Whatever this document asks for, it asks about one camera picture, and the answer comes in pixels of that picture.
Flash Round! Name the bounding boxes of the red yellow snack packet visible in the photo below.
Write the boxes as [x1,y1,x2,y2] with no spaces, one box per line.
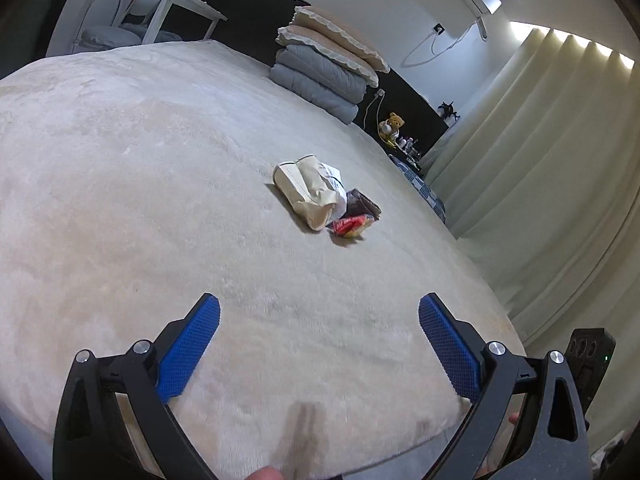
[328,214,375,238]

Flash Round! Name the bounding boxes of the black headboard panel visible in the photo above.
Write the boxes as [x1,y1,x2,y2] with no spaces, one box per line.
[205,0,448,154]

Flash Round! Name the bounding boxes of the brown teddy bear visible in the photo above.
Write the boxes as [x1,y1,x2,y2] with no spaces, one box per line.
[378,113,405,146]

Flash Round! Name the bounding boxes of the white side table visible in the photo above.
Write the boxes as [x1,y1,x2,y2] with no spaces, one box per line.
[68,0,227,54]

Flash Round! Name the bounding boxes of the beige paper bag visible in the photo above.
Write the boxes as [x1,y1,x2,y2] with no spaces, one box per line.
[272,155,337,231]

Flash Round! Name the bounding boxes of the dark plant figurine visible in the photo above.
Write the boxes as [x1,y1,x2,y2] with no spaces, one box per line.
[437,102,460,122]

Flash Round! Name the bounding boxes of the grey folded quilt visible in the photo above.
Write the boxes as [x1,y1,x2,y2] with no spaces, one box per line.
[276,44,367,104]
[269,63,358,125]

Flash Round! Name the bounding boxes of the blue checkered cloth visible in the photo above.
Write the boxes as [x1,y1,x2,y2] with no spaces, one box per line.
[388,154,447,223]

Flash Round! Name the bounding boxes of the white chair with cushion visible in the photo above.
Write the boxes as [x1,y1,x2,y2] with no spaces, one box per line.
[70,0,162,53]

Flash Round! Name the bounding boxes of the white gloved right hand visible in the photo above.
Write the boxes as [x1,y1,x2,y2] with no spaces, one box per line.
[508,412,520,425]

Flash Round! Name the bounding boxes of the top beige lace pillow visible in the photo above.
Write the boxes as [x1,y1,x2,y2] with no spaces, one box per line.
[290,6,390,74]

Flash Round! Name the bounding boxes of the cream window curtain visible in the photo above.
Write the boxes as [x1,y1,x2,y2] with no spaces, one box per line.
[423,29,639,448]

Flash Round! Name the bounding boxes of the upper grey folded quilt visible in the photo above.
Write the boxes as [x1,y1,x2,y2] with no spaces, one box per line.
[276,44,367,104]

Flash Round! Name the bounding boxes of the beige lace pillow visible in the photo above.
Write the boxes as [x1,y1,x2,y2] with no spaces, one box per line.
[276,25,378,88]
[290,6,390,74]

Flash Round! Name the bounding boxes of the white charger cable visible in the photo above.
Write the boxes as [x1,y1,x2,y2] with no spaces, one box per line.
[363,16,490,134]

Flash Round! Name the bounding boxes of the dark brown snack wrapper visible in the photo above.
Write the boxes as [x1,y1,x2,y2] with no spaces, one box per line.
[344,188,382,221]

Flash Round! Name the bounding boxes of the person's bare left hand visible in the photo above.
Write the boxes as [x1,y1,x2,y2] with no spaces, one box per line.
[245,466,284,480]

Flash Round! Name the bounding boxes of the white wrapped tissue pack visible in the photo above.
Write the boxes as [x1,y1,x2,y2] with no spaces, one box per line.
[319,162,347,220]

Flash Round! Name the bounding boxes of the lower grey folded quilt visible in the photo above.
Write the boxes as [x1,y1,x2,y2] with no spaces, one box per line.
[269,63,358,125]

